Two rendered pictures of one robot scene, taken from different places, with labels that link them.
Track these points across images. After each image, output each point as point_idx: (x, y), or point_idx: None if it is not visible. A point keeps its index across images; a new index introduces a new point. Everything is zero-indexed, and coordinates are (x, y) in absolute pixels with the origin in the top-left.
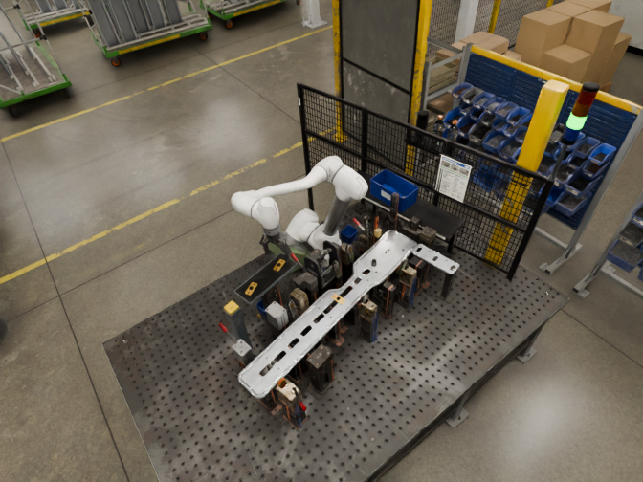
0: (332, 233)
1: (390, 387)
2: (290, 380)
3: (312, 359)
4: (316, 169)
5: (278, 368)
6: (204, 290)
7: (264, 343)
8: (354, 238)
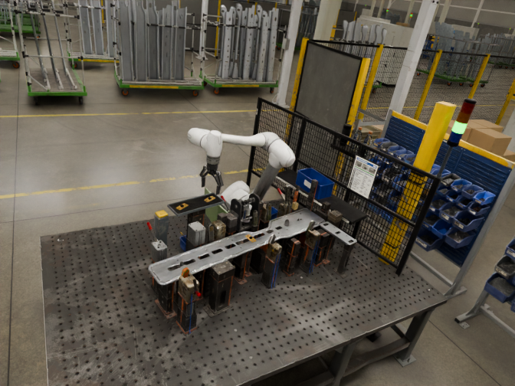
0: None
1: (277, 323)
2: None
3: (216, 267)
4: (258, 134)
5: None
6: (139, 222)
7: None
8: (274, 218)
